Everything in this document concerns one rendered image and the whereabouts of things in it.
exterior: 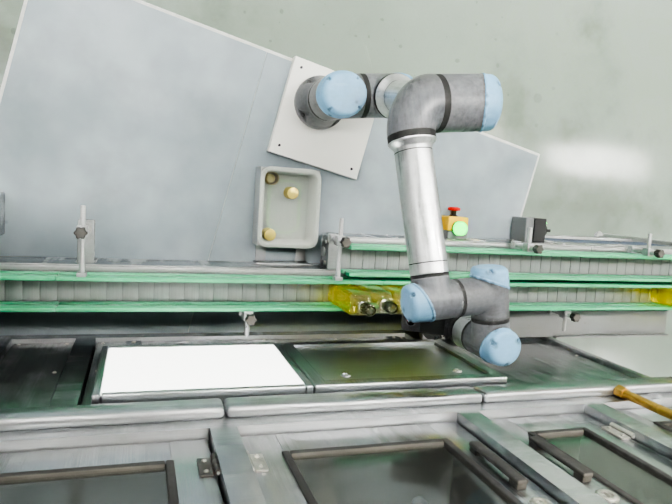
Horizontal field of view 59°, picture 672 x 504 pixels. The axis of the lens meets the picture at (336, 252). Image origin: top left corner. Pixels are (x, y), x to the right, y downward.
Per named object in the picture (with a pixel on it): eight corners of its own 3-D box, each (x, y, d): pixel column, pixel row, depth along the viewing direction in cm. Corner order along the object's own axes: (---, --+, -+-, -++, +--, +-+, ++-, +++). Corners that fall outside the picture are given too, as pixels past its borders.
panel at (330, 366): (101, 357, 142) (90, 411, 110) (102, 345, 142) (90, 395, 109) (438, 349, 170) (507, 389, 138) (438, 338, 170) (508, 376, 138)
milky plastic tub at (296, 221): (251, 243, 173) (257, 246, 164) (255, 165, 170) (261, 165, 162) (309, 245, 178) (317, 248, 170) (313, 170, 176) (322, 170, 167)
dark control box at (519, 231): (508, 239, 200) (524, 242, 192) (511, 215, 199) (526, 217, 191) (529, 240, 203) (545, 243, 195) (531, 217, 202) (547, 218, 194)
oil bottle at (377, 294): (346, 299, 170) (374, 315, 150) (347, 279, 170) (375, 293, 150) (364, 299, 172) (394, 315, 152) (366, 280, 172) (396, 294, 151)
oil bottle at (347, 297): (327, 300, 169) (352, 317, 148) (328, 281, 168) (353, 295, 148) (345, 300, 170) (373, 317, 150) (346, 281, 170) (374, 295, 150)
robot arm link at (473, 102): (350, 72, 162) (447, 72, 112) (401, 72, 166) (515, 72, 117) (350, 117, 165) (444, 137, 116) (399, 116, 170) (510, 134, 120)
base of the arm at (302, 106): (299, 70, 168) (308, 64, 159) (348, 83, 173) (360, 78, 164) (289, 123, 169) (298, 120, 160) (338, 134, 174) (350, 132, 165)
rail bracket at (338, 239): (324, 275, 167) (338, 283, 155) (328, 216, 165) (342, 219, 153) (334, 276, 168) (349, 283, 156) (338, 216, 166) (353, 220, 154)
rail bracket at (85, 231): (77, 265, 156) (67, 280, 135) (79, 201, 154) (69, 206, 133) (97, 266, 157) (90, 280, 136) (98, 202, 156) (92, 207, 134)
